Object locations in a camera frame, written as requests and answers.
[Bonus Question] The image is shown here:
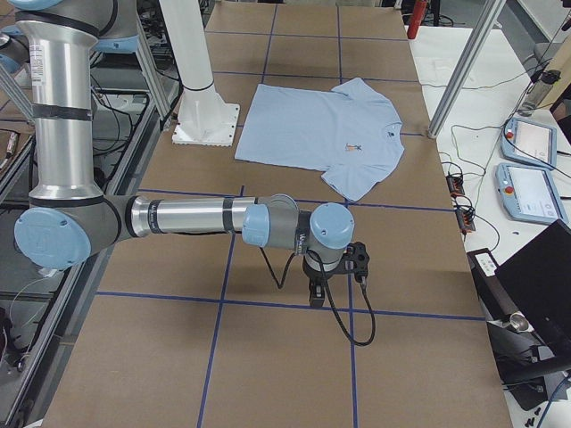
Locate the light blue t-shirt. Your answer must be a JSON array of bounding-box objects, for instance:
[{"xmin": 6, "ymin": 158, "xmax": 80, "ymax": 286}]
[{"xmin": 235, "ymin": 78, "xmax": 404, "ymax": 202}]

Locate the black laptop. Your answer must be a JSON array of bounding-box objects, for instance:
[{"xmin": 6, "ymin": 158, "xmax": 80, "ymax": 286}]
[{"xmin": 496, "ymin": 219, "xmax": 570, "ymax": 355}]

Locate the aluminium frame post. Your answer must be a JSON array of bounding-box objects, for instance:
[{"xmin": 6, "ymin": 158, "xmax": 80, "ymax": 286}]
[{"xmin": 427, "ymin": 0, "xmax": 506, "ymax": 139}]

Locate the upper blue teach pendant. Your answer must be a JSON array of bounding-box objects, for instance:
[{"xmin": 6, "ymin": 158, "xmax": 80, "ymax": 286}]
[{"xmin": 501, "ymin": 117, "xmax": 557, "ymax": 169}]

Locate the orange circuit board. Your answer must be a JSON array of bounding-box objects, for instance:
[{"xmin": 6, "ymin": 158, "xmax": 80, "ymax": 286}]
[
  {"xmin": 446, "ymin": 175, "xmax": 465, "ymax": 197},
  {"xmin": 455, "ymin": 206, "xmax": 476, "ymax": 235}
]

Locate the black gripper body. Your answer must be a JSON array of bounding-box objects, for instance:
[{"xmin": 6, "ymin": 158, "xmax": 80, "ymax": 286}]
[{"xmin": 302, "ymin": 254, "xmax": 329, "ymax": 308}]

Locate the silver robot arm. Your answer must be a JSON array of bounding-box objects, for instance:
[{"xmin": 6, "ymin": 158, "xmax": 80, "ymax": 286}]
[{"xmin": 14, "ymin": 1, "xmax": 368, "ymax": 307}]

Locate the upper orange circuit board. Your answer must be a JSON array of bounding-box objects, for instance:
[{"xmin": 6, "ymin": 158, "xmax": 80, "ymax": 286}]
[{"xmin": 446, "ymin": 175, "xmax": 465, "ymax": 197}]

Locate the lower orange circuit board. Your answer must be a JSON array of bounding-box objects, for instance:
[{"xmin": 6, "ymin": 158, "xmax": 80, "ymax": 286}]
[{"xmin": 455, "ymin": 206, "xmax": 476, "ymax": 235}]

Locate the red fire extinguisher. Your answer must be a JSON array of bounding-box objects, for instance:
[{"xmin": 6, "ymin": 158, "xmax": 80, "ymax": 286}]
[{"xmin": 407, "ymin": 0, "xmax": 427, "ymax": 40}]

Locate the white camera pedestal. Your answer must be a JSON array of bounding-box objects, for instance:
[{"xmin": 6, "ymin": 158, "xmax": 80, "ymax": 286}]
[{"xmin": 160, "ymin": 0, "xmax": 240, "ymax": 147}]

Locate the clear water bottle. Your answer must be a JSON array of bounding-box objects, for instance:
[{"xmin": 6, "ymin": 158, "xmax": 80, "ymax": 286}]
[{"xmin": 520, "ymin": 70, "xmax": 561, "ymax": 116}]

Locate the lower blue teach pendant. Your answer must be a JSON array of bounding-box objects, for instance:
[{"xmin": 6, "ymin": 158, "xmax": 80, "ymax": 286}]
[{"xmin": 495, "ymin": 162, "xmax": 568, "ymax": 225}]

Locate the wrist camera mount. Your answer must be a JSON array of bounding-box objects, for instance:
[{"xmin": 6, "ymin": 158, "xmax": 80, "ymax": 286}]
[{"xmin": 334, "ymin": 242, "xmax": 370, "ymax": 288}]

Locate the aluminium frame rack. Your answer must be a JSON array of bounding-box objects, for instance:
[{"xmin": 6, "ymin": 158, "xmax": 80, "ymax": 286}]
[{"xmin": 1, "ymin": 37, "xmax": 170, "ymax": 427}]

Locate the blue teach pendant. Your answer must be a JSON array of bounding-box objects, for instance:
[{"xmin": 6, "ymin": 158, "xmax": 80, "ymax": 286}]
[
  {"xmin": 501, "ymin": 117, "xmax": 557, "ymax": 169},
  {"xmin": 495, "ymin": 162, "xmax": 568, "ymax": 225}
]

